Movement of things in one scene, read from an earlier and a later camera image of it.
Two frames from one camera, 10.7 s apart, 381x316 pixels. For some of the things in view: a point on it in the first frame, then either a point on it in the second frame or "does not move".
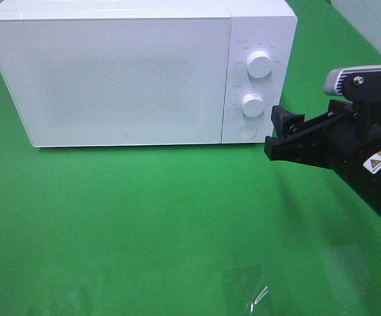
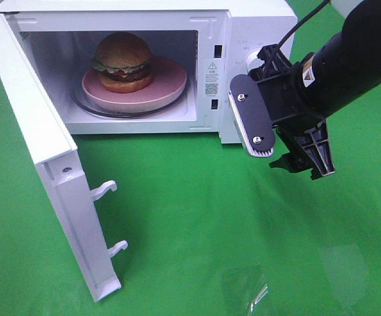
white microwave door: (107, 81) -> (54, 153)
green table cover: (211, 230) does not move
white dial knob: (259, 64) does not move
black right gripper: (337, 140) -> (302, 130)
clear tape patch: (242, 289) does not move
